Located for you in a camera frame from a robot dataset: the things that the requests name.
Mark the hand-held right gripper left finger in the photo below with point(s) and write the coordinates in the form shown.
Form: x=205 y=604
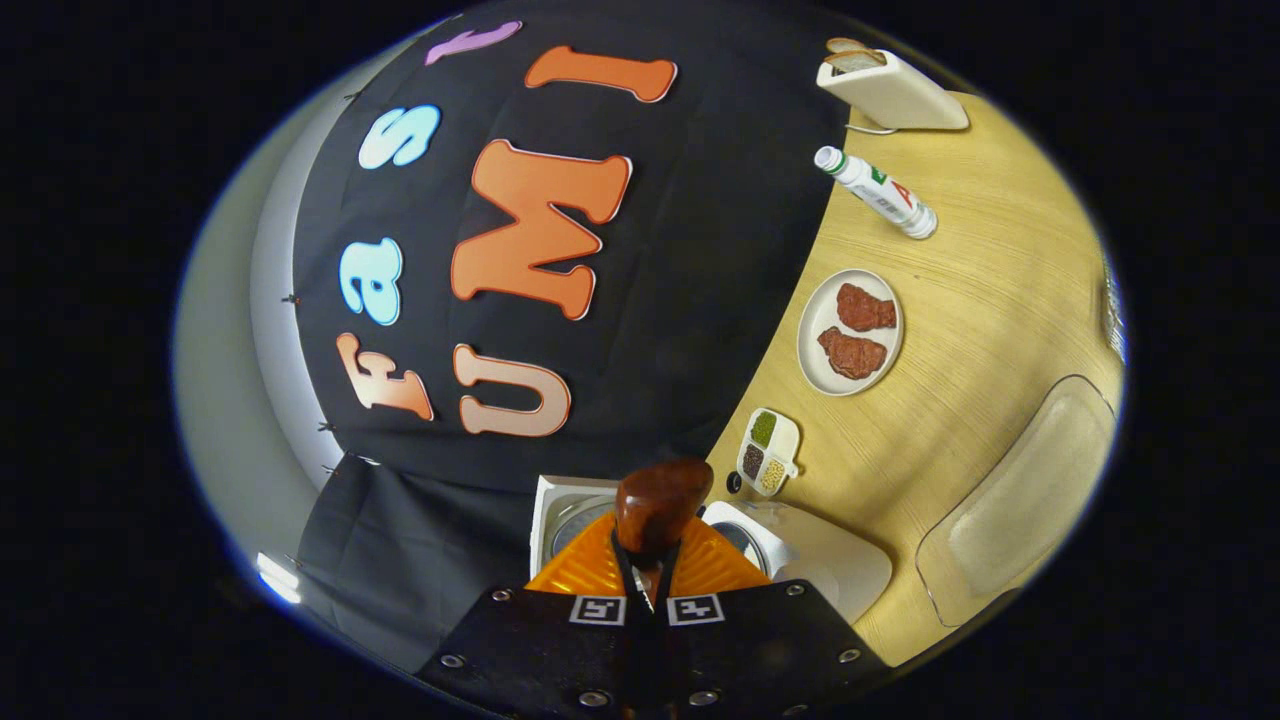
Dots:
x=540 y=650

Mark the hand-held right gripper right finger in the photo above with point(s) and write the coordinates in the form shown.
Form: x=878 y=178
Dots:
x=760 y=650

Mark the white rice cooker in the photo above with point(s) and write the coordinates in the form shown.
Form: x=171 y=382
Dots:
x=830 y=570

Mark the brown wooden spoon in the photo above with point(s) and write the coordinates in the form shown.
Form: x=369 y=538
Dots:
x=660 y=505

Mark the white divided seasoning dish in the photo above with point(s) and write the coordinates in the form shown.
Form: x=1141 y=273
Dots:
x=768 y=455

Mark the ceiling light panel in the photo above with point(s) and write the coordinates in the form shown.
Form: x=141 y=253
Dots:
x=277 y=580

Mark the white round plate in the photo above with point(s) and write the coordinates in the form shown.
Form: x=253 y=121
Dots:
x=815 y=360

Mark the clear plastic tray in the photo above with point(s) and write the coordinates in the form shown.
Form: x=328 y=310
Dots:
x=1015 y=500

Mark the red meat steak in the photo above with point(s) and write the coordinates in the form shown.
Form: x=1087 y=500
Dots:
x=865 y=308
x=852 y=353

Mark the black backdrop cloth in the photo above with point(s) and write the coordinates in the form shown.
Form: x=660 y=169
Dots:
x=680 y=300

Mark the white drink bottle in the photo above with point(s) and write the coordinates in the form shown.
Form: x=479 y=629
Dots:
x=880 y=190

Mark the white toaster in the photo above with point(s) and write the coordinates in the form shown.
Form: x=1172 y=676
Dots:
x=895 y=95

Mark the toast bread slice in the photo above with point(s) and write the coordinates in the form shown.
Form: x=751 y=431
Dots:
x=846 y=45
x=858 y=61

